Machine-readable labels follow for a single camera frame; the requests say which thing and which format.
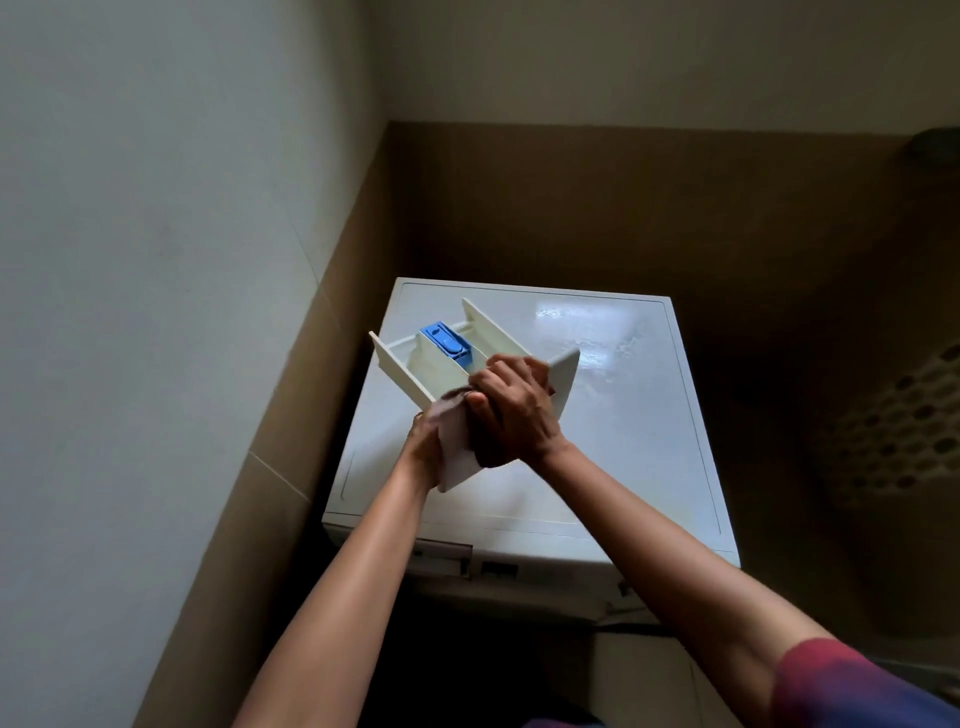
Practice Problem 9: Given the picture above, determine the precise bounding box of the dark round basin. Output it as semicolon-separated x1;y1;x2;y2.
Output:
869;652;960;703

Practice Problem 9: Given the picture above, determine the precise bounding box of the dark red shirt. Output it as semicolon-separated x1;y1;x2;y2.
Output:
524;637;960;728

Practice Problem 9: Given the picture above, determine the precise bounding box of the person's left forearm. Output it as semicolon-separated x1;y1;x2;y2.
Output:
232;464;438;728

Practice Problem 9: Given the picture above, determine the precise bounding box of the person's right forearm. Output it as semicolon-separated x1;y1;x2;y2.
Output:
536;446;834;728

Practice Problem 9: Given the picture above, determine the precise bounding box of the red checkered cloth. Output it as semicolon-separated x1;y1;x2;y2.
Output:
431;388;526;472

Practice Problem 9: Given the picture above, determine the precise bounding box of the person's right hand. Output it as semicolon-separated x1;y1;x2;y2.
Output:
463;354;573;472

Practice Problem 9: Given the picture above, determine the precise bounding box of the white washing machine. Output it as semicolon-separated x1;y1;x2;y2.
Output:
322;277;742;624

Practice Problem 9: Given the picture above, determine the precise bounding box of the perforated plastic basket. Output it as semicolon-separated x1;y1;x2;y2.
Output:
821;341;960;511

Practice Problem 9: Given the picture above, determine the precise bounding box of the person's left hand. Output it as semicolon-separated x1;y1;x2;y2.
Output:
399;410;445;493

